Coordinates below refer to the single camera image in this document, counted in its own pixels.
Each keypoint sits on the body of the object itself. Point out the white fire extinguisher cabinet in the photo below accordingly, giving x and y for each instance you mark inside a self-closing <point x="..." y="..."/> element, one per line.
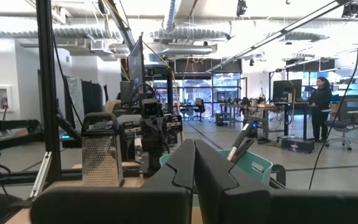
<point x="4" y="99"/>

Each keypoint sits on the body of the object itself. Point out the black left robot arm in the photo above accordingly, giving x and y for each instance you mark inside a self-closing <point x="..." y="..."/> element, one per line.
<point x="129" y="130"/>

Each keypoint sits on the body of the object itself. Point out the black neighbouring robot arm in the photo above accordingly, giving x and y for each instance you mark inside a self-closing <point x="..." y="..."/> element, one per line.
<point x="11" y="124"/>

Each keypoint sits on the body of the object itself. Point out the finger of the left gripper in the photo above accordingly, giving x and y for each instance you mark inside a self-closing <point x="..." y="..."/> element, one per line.
<point x="158" y="140"/>
<point x="148" y="140"/>

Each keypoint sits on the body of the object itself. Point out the cluttered standing desk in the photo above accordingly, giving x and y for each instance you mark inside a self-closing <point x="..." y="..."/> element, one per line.
<point x="259" y="107"/>

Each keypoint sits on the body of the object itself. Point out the person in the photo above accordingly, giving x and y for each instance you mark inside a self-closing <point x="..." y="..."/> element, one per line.
<point x="320" y="99"/>

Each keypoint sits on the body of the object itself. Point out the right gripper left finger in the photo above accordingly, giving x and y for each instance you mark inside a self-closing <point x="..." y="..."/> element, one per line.
<point x="120" y="205"/>

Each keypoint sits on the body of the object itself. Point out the black hanging monitor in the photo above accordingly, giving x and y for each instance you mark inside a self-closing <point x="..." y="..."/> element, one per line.
<point x="136" y="68"/>

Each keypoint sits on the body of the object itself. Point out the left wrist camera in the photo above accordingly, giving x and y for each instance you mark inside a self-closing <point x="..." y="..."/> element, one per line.
<point x="151" y="109"/>

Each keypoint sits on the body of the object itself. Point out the silver ribbed air duct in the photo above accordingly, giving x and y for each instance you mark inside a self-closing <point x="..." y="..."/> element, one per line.
<point x="191" y="33"/>

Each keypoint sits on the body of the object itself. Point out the white aluminium bar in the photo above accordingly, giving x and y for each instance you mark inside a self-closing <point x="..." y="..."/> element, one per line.
<point x="42" y="174"/>

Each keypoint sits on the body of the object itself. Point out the green plastic bin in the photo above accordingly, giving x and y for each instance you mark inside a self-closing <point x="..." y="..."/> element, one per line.
<point x="261" y="180"/>

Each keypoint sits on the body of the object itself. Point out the black desk monitor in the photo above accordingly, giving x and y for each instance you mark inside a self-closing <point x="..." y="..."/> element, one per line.
<point x="286" y="90"/>

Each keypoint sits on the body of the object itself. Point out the grey office chair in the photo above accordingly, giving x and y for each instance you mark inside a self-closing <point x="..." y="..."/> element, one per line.
<point x="346" y="124"/>

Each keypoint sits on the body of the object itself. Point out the black floor box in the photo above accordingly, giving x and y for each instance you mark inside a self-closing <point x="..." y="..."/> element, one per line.
<point x="297" y="146"/>

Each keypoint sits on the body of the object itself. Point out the black spatula with red accent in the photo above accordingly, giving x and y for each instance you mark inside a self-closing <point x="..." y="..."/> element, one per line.
<point x="244" y="137"/>

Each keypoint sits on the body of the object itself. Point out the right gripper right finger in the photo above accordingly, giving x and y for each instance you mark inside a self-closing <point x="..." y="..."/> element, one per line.
<point x="259" y="208"/>

